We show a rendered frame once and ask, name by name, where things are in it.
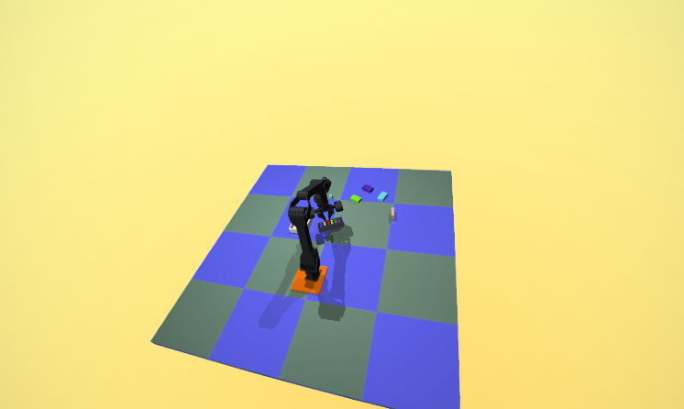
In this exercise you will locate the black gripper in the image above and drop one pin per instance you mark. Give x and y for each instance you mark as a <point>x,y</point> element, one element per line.
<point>326,207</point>

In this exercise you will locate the white shallow tray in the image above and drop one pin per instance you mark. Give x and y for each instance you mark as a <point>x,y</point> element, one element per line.
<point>293,229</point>

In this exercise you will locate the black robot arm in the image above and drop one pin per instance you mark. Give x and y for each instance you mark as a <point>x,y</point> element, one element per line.
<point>299,216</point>

